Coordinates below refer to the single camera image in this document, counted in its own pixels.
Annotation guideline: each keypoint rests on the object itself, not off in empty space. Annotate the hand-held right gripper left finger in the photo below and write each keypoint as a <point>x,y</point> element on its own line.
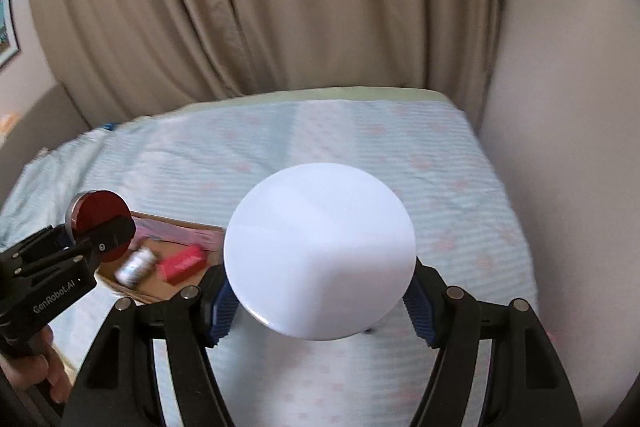
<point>221,309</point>

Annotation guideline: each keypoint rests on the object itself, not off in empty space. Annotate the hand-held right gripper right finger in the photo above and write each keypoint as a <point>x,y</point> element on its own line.
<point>419,307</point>

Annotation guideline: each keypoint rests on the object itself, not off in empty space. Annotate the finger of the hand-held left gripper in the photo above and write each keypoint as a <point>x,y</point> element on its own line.
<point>107,237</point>

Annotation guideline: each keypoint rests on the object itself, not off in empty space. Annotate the red round tin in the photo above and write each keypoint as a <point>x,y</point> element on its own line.
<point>97,217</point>

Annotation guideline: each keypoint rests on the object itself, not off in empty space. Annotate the cardboard box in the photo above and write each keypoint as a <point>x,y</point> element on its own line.
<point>165,257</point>

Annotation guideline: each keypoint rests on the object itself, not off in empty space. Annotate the white round disc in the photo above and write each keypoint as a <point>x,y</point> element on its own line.
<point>320,251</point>

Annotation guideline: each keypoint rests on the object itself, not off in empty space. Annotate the person's left hand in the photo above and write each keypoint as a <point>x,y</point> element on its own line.
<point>37,369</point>

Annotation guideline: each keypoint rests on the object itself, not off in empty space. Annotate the small white bottle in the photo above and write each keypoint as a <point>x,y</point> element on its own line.
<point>134,266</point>

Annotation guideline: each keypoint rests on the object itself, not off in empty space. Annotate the red small box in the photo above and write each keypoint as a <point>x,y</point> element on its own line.
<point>184,263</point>

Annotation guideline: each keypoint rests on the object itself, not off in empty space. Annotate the light blue patterned bedsheet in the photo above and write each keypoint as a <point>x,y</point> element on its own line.
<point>280,187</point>

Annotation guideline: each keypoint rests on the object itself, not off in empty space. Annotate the grey headboard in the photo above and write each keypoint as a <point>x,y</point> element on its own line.
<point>35,112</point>

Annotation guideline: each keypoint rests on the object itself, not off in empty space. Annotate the beige curtain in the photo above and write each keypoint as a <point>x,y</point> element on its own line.
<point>280,2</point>

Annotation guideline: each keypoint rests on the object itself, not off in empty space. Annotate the framed wall picture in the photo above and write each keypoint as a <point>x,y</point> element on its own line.
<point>7,32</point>

